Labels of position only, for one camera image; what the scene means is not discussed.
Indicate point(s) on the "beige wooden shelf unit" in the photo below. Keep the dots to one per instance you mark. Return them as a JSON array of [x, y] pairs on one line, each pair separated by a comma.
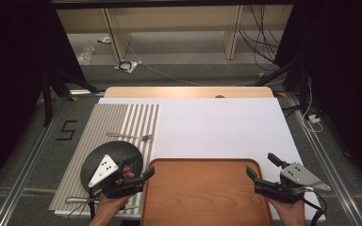
[[176, 19]]

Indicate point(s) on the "person's right hand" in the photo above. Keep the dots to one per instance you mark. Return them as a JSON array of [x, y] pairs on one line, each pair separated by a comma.
[[289, 213]]

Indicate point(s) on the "white board sheet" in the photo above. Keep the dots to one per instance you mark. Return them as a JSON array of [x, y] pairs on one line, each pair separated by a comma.
[[220, 128]]

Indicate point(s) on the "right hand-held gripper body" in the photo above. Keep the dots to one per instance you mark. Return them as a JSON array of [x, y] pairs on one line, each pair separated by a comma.
[[295, 180]]

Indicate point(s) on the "metal floor rail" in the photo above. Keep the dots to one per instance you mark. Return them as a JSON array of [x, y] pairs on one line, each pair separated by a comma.
[[323, 160], [28, 163]]

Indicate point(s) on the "person's left hand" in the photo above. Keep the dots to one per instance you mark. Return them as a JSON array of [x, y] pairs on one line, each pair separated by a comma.
[[110, 208]]

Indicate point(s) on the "brown wooden tray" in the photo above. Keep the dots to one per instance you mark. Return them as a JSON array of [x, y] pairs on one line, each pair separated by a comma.
[[201, 191]]

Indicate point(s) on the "striped placemat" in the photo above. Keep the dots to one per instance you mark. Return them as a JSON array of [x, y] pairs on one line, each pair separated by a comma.
[[106, 122]]

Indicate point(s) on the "clear plastic bag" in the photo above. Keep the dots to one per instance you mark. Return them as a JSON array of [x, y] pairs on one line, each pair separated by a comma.
[[85, 55]]

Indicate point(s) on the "black curtain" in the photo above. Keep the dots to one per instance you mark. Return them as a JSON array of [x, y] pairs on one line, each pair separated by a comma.
[[342, 78], [12, 78]]

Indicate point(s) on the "small flat floor packet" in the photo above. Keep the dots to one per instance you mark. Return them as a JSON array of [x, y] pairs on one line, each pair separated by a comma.
[[104, 40]]

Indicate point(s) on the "white power adapter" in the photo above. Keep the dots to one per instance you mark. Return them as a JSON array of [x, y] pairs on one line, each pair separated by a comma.
[[314, 118]]

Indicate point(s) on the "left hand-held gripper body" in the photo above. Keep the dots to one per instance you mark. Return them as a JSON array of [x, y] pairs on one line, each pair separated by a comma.
[[105, 169]]

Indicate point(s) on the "silver fork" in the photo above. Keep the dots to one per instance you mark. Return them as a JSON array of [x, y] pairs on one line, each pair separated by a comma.
[[128, 136]]

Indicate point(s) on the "black metal stand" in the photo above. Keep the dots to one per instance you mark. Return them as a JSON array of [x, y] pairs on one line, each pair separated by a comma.
[[295, 72], [48, 94]]

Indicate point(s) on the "black textured plate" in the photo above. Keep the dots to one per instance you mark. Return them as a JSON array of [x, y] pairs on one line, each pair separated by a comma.
[[119, 150]]

